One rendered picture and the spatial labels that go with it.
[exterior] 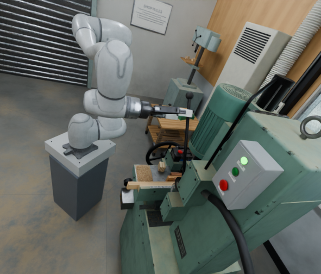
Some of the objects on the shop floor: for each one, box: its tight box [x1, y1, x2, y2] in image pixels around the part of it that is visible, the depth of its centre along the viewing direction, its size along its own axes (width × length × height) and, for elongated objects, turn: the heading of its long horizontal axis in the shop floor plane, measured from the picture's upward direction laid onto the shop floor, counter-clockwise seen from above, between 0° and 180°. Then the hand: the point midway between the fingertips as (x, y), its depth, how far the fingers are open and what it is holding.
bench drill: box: [162, 25, 222, 114], centre depth 305 cm, size 48×62×158 cm
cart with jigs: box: [145, 103, 199, 156], centre depth 262 cm, size 66×57×64 cm
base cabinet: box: [120, 189, 149, 274], centre depth 127 cm, size 45×58×71 cm
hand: (182, 115), depth 81 cm, fingers open, 13 cm apart
